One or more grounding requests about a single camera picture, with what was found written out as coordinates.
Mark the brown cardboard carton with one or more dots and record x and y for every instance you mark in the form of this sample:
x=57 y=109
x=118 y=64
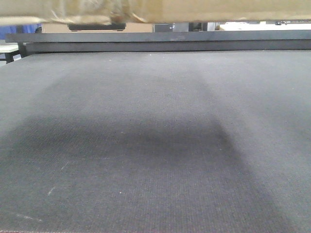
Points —
x=19 y=12

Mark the closed cardboard box black label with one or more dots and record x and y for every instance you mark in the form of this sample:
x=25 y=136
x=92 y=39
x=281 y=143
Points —
x=97 y=28

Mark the black conveyor side frame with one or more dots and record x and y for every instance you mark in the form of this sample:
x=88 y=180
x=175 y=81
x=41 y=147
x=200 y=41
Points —
x=88 y=46

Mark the dark grey conveyor belt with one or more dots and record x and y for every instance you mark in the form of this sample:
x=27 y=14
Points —
x=156 y=142

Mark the white work table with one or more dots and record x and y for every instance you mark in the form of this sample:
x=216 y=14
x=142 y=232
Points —
x=263 y=26

